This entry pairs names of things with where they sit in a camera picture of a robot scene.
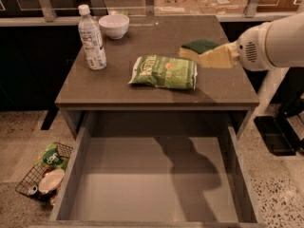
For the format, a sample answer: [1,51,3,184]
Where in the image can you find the green snack bag in basket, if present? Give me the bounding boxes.
[34,142,68,169]

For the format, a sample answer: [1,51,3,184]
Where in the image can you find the green and yellow sponge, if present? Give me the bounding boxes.
[179,39,218,63]

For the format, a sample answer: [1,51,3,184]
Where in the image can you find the open grey top drawer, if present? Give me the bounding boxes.
[28,111,267,228]

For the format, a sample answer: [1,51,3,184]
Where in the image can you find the black wire basket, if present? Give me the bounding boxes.
[15,142,73,200]

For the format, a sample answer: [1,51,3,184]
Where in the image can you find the clear plastic water bottle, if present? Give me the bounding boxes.
[78,5,106,70]

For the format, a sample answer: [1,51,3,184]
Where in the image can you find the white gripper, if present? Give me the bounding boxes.
[199,22,274,71]

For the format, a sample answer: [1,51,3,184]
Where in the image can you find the soda can in basket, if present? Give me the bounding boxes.
[28,185,39,197]

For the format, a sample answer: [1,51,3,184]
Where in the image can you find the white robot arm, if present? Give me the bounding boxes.
[199,12,304,116]

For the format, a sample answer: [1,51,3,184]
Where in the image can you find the grey drawer cabinet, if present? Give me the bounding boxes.
[55,15,258,134]

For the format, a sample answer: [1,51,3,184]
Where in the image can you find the white bowl in basket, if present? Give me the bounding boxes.
[38,169,65,194]

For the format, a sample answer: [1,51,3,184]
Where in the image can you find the white ceramic bowl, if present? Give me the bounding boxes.
[99,14,130,39]

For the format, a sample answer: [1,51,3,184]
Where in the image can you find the green chip bag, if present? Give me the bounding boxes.
[129,55,198,90]

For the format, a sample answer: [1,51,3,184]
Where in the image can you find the metal railing frame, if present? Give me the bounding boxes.
[0,0,303,27]

